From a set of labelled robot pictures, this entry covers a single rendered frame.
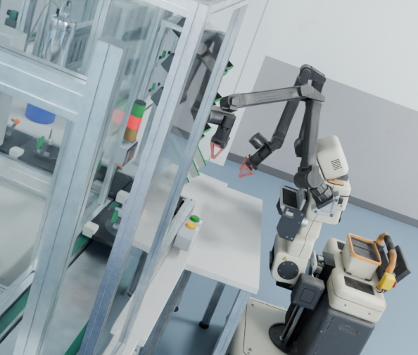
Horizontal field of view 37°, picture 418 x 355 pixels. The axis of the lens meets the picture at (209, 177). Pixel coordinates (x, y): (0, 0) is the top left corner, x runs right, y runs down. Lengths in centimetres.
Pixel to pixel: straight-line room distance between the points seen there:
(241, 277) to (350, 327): 72
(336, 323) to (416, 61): 354
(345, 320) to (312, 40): 343
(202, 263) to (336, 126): 377
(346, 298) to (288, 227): 42
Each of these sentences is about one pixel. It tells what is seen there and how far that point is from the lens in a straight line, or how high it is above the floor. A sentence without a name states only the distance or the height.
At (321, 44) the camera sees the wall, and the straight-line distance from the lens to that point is 594.
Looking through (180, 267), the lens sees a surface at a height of 86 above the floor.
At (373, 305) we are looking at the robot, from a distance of 302.
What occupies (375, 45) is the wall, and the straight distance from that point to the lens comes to 600.
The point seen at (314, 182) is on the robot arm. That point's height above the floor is 126.
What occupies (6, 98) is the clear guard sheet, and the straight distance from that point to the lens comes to 123.
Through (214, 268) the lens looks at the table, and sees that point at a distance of 256.
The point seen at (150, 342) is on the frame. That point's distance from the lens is 300.
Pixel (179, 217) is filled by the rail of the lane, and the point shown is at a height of 96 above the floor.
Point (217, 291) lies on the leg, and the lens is 357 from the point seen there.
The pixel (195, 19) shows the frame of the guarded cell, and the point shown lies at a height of 196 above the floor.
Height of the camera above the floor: 213
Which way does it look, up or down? 22 degrees down
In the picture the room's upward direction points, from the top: 21 degrees clockwise
